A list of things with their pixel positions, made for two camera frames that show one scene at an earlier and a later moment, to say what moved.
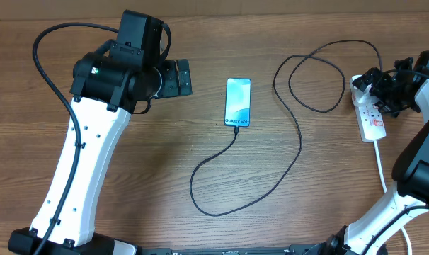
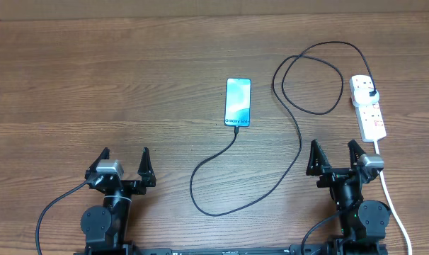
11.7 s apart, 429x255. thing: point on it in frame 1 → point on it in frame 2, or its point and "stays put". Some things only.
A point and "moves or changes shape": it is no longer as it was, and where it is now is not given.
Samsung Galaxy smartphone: x=238 y=101 stays put
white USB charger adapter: x=364 y=98 stays put
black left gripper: x=171 y=86 → x=146 y=175
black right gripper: x=363 y=81 → x=332 y=174
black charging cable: x=296 y=125 moves or changes shape
